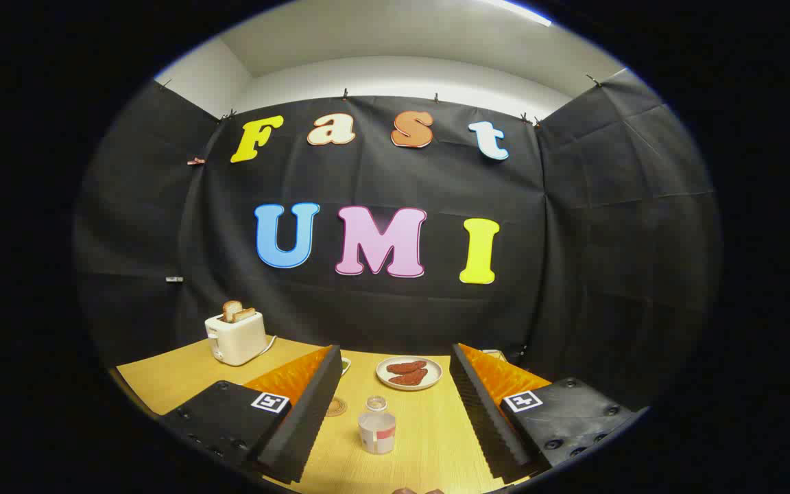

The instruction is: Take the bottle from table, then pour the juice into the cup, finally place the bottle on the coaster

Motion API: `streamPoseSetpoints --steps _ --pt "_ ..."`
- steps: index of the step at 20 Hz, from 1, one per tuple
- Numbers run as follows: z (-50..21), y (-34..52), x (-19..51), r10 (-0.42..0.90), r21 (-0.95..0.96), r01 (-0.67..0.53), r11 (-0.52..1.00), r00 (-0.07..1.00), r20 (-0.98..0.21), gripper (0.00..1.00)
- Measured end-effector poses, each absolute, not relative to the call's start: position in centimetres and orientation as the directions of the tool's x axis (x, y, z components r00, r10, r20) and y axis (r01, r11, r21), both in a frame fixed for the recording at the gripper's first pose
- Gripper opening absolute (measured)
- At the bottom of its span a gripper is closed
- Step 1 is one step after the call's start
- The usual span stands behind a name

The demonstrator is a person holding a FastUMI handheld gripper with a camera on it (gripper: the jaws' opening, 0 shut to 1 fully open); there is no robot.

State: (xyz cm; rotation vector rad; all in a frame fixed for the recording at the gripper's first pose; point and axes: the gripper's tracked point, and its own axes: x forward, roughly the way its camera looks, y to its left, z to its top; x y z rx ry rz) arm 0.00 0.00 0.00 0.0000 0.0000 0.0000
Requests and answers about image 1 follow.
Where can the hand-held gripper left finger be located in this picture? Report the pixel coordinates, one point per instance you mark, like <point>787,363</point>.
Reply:
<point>302,425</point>

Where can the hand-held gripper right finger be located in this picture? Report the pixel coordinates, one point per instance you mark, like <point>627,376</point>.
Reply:
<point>487,425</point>

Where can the round cork coaster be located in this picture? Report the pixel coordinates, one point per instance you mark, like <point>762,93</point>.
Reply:
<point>338,407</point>

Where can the clear juice bottle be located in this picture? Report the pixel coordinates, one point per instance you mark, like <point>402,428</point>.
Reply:
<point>376,431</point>

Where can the wooden table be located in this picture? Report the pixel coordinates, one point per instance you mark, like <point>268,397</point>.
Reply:
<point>422,429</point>

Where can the white divided bean tray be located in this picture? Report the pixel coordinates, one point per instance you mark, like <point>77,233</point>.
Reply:
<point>345,366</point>

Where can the white round plate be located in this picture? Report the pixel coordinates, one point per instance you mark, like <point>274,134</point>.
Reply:
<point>435,374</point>

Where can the red meat slice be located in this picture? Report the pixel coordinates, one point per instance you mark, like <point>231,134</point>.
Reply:
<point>405,366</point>
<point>410,377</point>

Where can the white toaster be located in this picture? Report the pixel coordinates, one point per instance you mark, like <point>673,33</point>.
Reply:
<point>234,339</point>

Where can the toast slice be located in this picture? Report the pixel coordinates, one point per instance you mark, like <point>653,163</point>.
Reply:
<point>245,315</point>
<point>231,310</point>

